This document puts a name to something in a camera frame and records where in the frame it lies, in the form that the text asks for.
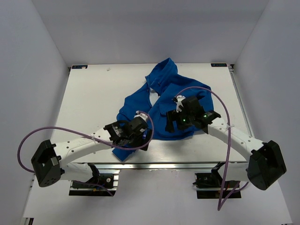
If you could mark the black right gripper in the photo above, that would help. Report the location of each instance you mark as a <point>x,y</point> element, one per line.
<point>172,116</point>

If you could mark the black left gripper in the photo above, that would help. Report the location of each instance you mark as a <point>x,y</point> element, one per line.
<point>141,140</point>

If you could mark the blue zip jacket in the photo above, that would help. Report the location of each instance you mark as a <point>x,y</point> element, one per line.
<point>155,98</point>

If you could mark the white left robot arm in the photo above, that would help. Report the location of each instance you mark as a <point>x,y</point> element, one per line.
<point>57,161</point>

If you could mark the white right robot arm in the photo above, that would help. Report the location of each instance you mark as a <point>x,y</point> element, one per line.
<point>264,161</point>

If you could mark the right corner label sticker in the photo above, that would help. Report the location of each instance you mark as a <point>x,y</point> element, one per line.
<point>218,64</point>

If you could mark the corner label sticker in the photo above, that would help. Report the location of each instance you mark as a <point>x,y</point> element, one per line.
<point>218,64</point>
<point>79,67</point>

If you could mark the left corner label sticker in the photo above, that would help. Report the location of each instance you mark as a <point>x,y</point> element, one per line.
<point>79,67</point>

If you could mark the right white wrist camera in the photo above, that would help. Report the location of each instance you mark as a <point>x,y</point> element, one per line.
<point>178,100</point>

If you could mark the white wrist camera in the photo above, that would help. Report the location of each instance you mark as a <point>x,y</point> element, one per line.
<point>141,115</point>
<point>178,100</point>

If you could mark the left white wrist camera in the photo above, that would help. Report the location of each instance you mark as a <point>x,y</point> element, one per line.
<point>141,115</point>

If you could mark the aluminium front rail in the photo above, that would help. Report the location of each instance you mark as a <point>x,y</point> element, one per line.
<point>151,166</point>

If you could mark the aluminium rail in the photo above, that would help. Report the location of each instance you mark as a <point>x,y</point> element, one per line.
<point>151,166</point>
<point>235,84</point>

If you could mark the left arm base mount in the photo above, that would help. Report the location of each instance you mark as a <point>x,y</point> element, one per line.
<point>105,185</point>

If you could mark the aluminium right side rail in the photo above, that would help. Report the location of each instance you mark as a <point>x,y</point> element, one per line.
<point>235,84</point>

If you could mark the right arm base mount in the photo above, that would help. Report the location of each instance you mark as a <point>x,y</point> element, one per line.
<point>208,188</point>

